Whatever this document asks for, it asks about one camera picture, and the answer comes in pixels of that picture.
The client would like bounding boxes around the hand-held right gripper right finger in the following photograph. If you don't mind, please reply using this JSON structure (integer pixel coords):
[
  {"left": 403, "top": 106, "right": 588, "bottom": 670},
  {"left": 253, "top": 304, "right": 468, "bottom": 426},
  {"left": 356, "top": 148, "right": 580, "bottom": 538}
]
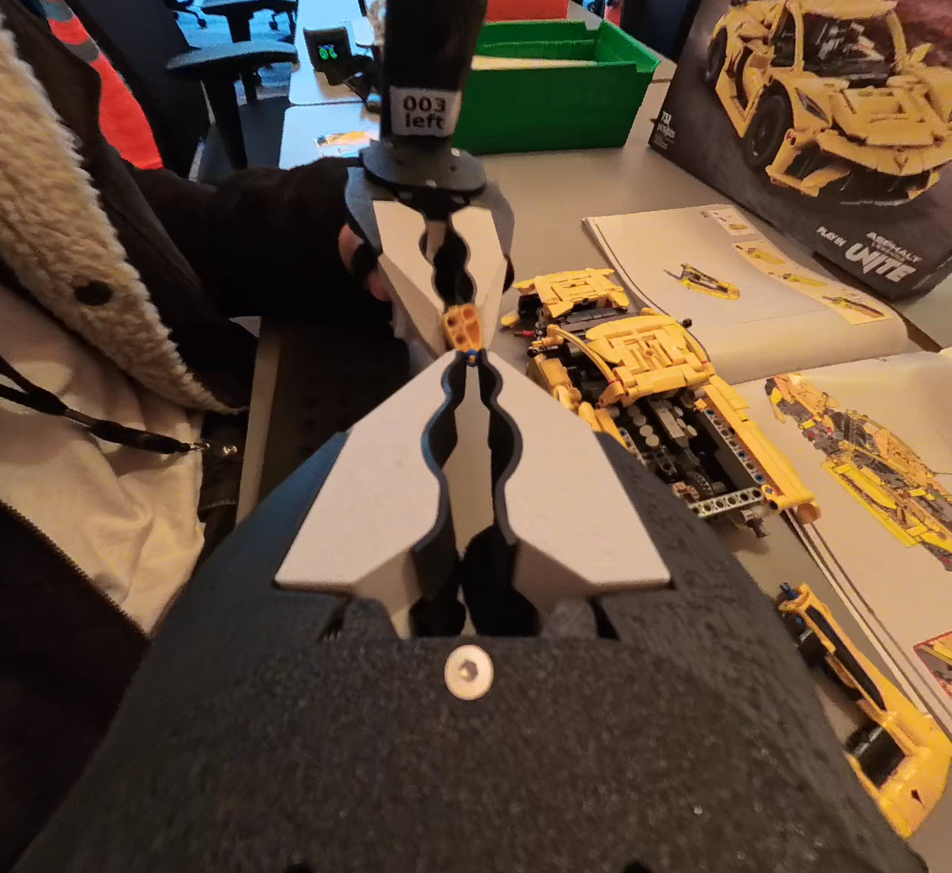
[{"left": 479, "top": 351, "right": 672, "bottom": 614}]

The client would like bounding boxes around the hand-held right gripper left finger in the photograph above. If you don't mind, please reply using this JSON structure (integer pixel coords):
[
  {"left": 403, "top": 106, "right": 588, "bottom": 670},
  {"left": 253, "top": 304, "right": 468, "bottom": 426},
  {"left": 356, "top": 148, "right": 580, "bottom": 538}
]
[{"left": 275, "top": 351, "right": 462, "bottom": 636}]

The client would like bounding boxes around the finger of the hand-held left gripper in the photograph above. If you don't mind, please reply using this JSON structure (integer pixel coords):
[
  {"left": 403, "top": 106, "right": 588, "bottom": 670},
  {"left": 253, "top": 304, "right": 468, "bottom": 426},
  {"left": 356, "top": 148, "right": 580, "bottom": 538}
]
[
  {"left": 448, "top": 207, "right": 510, "bottom": 351},
  {"left": 372, "top": 200, "right": 451, "bottom": 358}
]

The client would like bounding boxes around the yellow brick door panel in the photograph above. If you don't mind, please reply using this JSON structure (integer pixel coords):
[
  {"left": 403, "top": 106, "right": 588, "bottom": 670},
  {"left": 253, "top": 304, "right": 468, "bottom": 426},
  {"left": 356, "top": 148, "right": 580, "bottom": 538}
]
[{"left": 443, "top": 304, "right": 484, "bottom": 352}]

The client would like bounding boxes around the yellow brick car model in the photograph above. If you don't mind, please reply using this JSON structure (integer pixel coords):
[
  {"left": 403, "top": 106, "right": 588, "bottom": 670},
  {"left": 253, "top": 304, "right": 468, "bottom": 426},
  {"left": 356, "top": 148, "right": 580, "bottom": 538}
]
[{"left": 500, "top": 267, "right": 823, "bottom": 539}]

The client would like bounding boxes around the yellow brick subassembly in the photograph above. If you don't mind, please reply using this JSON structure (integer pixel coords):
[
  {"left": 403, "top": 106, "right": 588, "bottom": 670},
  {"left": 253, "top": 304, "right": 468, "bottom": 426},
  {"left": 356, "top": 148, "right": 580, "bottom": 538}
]
[{"left": 777, "top": 582, "right": 952, "bottom": 840}]

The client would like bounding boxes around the person's left forearm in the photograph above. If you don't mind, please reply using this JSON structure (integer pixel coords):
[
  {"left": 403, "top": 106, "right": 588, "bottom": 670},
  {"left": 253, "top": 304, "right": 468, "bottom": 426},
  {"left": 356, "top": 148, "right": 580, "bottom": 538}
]
[{"left": 134, "top": 159, "right": 373, "bottom": 320}]

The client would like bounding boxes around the grey desk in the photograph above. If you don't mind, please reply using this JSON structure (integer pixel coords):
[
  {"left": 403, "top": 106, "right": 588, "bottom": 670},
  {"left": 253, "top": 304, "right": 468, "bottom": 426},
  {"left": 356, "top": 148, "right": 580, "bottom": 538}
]
[{"left": 238, "top": 0, "right": 952, "bottom": 873}]

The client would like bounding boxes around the person's left hand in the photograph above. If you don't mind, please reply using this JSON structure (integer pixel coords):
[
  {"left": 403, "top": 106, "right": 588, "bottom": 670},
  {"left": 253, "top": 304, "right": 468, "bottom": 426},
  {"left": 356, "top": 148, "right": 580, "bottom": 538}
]
[{"left": 337, "top": 222, "right": 393, "bottom": 303}]

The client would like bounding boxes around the small black display device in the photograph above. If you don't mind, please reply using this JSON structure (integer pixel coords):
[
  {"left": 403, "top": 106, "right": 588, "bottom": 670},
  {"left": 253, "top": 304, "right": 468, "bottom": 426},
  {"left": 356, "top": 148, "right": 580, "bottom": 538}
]
[{"left": 303, "top": 25, "right": 354, "bottom": 82}]

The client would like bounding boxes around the black studded mat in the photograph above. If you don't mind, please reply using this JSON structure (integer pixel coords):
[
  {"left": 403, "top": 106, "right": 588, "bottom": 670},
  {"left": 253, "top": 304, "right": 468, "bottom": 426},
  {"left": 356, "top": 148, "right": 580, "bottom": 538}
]
[{"left": 256, "top": 323, "right": 417, "bottom": 502}]

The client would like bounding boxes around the yellow printed leaflet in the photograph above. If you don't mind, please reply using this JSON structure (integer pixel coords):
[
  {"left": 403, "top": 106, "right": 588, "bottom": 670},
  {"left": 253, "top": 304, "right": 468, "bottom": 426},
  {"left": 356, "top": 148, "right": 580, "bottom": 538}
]
[{"left": 316, "top": 131, "right": 376, "bottom": 159}]

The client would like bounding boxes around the green storage bin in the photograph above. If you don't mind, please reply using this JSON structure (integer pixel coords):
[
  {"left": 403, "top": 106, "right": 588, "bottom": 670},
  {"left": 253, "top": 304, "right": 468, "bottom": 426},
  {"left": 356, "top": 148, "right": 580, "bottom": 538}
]
[{"left": 451, "top": 19, "right": 661, "bottom": 156}]

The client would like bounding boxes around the open instruction booklet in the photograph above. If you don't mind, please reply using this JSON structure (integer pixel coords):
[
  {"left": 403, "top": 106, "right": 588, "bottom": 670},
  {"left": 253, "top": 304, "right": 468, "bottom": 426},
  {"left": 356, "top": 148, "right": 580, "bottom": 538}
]
[{"left": 582, "top": 204, "right": 952, "bottom": 718}]

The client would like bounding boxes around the orange striped traffic cone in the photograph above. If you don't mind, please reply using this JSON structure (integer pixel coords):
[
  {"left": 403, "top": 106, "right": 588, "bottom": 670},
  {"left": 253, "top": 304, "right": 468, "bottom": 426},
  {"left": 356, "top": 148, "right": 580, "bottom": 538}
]
[{"left": 15, "top": 0, "right": 165, "bottom": 171}]

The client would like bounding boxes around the dark toy car set box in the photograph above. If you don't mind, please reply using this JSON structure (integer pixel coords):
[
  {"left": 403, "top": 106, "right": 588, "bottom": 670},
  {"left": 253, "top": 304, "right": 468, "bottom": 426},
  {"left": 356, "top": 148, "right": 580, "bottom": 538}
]
[{"left": 651, "top": 0, "right": 952, "bottom": 301}]

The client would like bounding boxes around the black lanyard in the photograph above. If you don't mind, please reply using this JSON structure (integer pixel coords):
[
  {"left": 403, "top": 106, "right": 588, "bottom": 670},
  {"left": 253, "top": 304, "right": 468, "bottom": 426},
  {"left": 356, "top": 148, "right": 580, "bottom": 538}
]
[{"left": 0, "top": 356, "right": 239, "bottom": 458}]

